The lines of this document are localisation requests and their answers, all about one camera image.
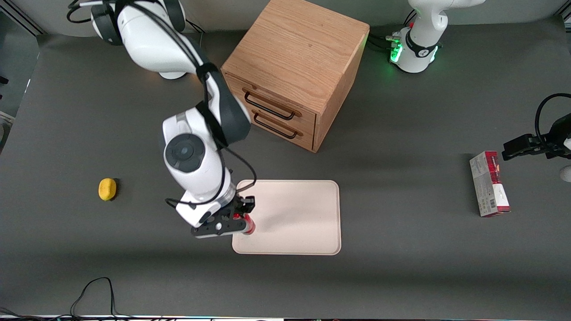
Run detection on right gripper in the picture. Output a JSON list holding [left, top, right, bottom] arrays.
[[176, 195, 256, 237]]

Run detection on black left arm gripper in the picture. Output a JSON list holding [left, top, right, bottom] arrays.
[[501, 113, 571, 161]]

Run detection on red coke bottle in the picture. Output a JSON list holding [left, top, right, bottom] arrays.
[[241, 213, 257, 236]]

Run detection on beige rectangular tray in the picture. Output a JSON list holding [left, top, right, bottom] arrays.
[[232, 180, 342, 256]]

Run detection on red and grey carton box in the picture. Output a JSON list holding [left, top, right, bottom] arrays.
[[469, 151, 512, 218]]

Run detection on wooden drawer front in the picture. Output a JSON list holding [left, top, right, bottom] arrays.
[[224, 73, 318, 134], [232, 96, 315, 152]]

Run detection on yellow lemon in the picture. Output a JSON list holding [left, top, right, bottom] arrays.
[[98, 178, 118, 202]]

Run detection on wooden drawer cabinet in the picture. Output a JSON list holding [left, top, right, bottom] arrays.
[[221, 0, 370, 153]]

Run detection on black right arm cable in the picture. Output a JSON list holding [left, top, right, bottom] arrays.
[[67, 0, 258, 210]]

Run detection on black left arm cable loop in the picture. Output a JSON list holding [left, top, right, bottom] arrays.
[[535, 93, 571, 144]]

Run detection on black metal drawer handle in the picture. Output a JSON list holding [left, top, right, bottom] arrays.
[[243, 91, 297, 121], [253, 112, 299, 140]]

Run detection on thin black table cable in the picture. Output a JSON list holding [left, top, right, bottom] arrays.
[[0, 277, 131, 321]]

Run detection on black left arm base cables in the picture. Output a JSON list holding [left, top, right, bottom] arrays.
[[368, 33, 402, 54]]

